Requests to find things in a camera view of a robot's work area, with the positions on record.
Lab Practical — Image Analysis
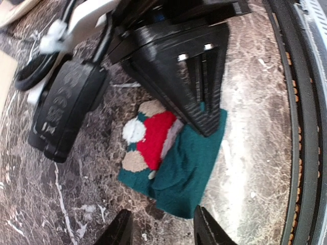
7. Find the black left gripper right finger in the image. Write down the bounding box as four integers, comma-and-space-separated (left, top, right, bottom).
194, 205, 236, 245

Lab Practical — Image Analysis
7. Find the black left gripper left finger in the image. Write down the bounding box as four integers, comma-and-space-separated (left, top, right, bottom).
94, 209, 133, 245

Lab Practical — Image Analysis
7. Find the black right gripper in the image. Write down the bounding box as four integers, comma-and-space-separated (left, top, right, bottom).
108, 1, 251, 137

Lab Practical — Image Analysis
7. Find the green christmas bear sock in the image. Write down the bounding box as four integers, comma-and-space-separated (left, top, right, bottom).
118, 100, 227, 219

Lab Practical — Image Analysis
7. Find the wooden compartment tray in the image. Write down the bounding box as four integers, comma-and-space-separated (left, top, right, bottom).
0, 51, 18, 113

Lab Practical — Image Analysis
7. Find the black front table rail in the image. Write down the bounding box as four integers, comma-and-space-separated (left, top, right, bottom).
264, 1, 326, 244

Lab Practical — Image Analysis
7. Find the white slotted cable duct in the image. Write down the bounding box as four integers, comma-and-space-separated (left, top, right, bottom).
293, 0, 326, 50

